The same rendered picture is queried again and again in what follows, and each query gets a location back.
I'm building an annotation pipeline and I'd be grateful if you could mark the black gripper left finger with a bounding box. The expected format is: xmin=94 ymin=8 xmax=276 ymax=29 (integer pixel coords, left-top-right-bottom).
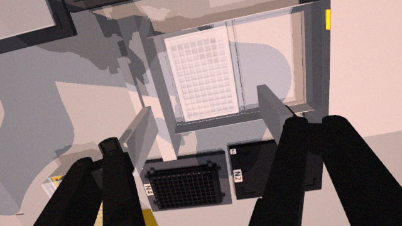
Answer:
xmin=33 ymin=106 xmax=159 ymax=226

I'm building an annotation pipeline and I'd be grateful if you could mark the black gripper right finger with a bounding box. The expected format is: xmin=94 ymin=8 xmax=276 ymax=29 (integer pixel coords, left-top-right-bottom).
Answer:
xmin=248 ymin=84 xmax=402 ymax=226

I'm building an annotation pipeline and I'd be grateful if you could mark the yellow open-top bin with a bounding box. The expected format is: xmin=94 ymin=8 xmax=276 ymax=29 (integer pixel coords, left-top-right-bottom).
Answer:
xmin=142 ymin=209 xmax=158 ymax=226

